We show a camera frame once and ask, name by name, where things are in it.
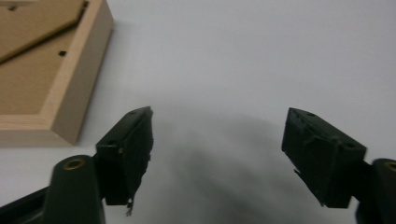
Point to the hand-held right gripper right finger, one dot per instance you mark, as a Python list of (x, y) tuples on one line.
[(323, 155)]

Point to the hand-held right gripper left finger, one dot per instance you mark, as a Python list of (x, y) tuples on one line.
[(124, 155)]

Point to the wooden picture frame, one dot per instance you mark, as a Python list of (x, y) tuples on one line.
[(34, 77)]

